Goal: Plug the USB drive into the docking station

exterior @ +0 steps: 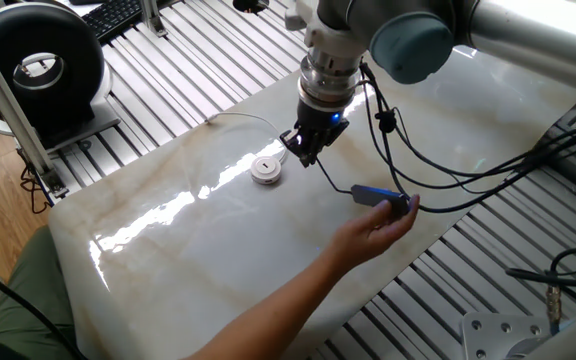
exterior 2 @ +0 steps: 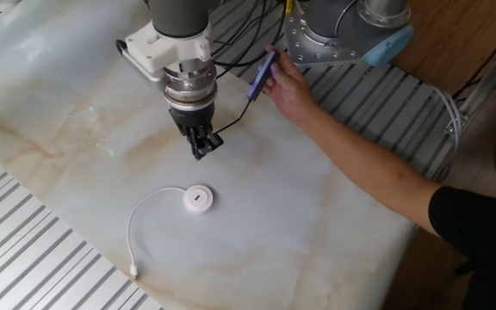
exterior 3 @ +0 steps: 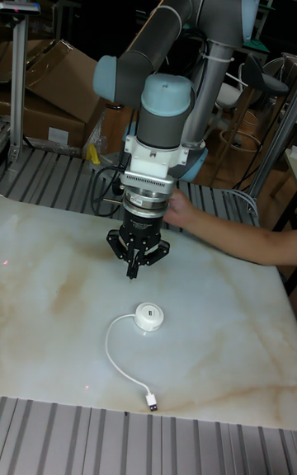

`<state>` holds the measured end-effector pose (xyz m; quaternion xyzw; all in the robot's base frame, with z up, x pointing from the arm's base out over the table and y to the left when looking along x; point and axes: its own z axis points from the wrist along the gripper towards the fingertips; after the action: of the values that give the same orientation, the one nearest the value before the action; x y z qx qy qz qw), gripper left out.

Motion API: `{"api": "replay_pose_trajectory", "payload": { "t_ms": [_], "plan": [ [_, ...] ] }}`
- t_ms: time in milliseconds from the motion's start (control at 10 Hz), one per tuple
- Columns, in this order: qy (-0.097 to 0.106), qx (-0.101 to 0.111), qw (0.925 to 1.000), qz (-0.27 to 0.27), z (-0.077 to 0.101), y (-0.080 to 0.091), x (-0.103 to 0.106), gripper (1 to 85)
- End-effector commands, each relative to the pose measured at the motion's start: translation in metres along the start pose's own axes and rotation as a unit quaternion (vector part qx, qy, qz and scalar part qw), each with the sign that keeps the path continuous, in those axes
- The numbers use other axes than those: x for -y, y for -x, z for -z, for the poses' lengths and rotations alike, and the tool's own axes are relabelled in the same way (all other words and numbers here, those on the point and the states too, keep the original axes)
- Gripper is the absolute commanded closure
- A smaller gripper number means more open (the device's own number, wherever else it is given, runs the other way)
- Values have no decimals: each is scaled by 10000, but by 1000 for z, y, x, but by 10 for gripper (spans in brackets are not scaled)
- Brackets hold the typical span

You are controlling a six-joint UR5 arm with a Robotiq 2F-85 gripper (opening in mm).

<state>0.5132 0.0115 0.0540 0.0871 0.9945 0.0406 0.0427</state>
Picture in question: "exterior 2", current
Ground white printed wrist mount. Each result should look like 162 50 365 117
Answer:
125 21 213 74

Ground black USB hub with cable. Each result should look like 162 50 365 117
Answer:
213 49 282 135

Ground person's bare hand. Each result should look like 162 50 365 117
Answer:
261 45 319 126

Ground aluminium frame bar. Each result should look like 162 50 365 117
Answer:
443 28 496 137

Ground black shirt sleeve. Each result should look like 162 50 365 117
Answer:
428 184 496 310

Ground white cable bundle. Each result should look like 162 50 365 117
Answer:
431 84 464 150

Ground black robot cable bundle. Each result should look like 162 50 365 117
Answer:
211 0 288 81

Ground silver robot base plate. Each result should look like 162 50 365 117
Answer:
282 8 368 68

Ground person's bare forearm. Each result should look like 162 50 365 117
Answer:
299 107 443 236

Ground marble pattern table board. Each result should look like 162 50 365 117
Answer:
0 0 417 310

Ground white round docking station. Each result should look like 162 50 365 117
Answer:
126 184 214 281

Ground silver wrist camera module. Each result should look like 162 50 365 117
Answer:
118 40 165 85

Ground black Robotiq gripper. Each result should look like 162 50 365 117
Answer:
168 102 225 161

